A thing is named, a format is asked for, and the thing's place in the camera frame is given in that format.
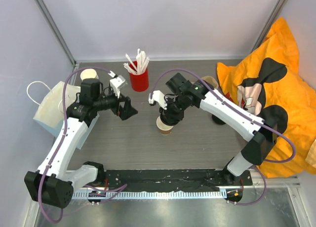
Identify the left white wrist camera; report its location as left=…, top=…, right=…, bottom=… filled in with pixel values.
left=108, top=71, right=127, bottom=98

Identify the light blue paper bag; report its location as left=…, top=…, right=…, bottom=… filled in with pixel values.
left=26, top=81, right=100, bottom=150

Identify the brown paper coffee cup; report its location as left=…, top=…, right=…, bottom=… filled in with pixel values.
left=80, top=68, right=99, bottom=80
left=156, top=116, right=173, bottom=135

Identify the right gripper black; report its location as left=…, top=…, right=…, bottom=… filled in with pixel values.
left=160, top=93, right=189, bottom=123

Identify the aluminium frame post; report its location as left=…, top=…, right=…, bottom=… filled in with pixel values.
left=34, top=0, right=76, bottom=66
left=251, top=0, right=288, bottom=52

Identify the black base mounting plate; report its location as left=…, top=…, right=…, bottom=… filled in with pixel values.
left=104, top=169, right=253, bottom=192

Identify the right aluminium frame post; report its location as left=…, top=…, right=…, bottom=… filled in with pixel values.
left=251, top=0, right=288, bottom=52

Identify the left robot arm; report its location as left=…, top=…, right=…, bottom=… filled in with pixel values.
left=24, top=76, right=138, bottom=209

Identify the white slotted cable duct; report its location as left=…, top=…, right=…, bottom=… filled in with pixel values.
left=72, top=189, right=227, bottom=200

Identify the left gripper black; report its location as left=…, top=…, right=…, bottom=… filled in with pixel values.
left=93, top=87, right=137, bottom=119

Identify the left aluminium frame post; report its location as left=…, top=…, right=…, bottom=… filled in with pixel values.
left=34, top=0, right=76, bottom=66

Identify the brown pulp cup carrier stack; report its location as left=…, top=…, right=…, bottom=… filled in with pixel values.
left=202, top=76, right=219, bottom=89

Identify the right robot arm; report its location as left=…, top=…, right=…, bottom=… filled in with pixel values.
left=148, top=73, right=296, bottom=185

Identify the red plastic cup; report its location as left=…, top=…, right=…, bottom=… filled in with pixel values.
left=129, top=69, right=149, bottom=92

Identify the orange cartoon pillow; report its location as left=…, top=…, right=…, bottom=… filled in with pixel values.
left=217, top=18, right=316, bottom=178

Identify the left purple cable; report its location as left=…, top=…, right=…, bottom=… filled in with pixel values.
left=39, top=67, right=129, bottom=224

